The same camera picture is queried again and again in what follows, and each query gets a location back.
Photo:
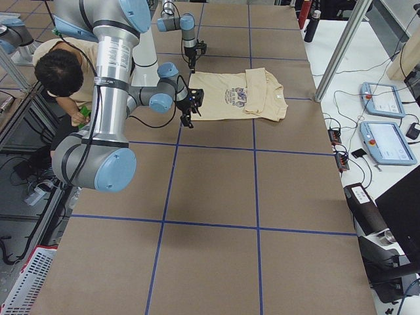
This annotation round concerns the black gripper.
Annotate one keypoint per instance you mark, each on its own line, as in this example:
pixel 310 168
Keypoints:
pixel 184 105
pixel 189 54

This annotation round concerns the beige printed t-shirt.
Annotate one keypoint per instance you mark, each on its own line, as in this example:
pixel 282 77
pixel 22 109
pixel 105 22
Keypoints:
pixel 254 93

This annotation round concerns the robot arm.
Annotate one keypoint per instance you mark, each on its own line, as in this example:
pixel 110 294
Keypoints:
pixel 126 76
pixel 171 19

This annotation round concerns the green object in hand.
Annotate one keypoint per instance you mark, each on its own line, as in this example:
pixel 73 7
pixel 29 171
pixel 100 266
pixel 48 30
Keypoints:
pixel 85 112

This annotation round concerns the seated person in beige shirt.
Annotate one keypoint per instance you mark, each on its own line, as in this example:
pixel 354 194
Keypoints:
pixel 63 67

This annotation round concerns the red cylindrical bottle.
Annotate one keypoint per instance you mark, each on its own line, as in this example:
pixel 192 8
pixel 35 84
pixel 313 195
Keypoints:
pixel 304 11

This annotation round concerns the black steel-capped water bottle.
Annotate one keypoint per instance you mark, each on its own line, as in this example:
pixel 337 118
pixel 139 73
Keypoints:
pixel 312 26

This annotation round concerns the far teach pendant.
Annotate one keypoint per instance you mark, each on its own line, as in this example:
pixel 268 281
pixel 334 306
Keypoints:
pixel 382 100

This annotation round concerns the teach pendant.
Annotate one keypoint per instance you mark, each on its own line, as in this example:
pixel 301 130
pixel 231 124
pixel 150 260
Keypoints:
pixel 386 144
pixel 382 100

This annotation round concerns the near teach pendant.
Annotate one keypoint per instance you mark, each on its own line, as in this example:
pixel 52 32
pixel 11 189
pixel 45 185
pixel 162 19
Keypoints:
pixel 386 144

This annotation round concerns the black monitor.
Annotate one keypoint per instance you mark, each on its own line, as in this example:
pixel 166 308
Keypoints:
pixel 399 207

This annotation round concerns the white perforated plastic basket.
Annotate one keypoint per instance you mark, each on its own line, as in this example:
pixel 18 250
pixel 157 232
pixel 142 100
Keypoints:
pixel 30 281

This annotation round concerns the aluminium frame post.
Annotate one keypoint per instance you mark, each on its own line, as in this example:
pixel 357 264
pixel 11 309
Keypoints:
pixel 347 35

